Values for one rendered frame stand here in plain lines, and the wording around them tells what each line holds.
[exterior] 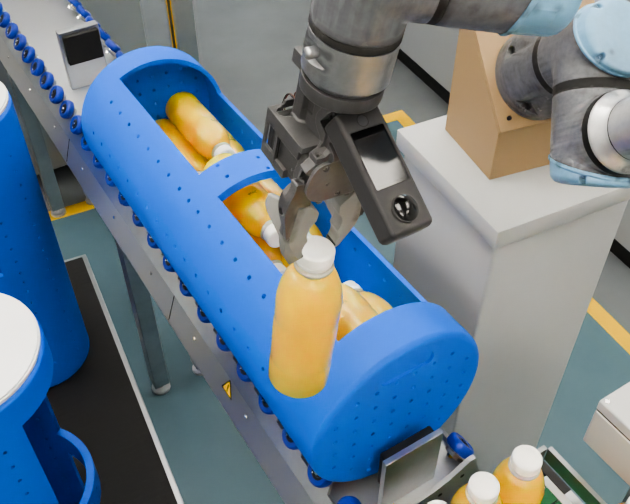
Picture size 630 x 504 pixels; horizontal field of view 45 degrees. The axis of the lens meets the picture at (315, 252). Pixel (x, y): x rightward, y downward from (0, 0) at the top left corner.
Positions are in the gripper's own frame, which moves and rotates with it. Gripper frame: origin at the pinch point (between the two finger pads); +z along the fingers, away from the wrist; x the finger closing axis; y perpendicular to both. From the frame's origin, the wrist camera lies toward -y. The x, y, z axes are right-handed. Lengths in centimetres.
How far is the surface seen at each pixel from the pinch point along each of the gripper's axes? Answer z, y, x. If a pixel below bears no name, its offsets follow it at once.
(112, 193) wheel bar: 64, 76, -7
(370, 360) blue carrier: 21.2, -3.7, -10.3
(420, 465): 42.3, -12.3, -19.2
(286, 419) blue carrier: 35.2, -0.3, -2.5
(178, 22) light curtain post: 65, 133, -49
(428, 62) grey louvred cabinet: 137, 173, -196
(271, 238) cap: 31.7, 26.8, -14.7
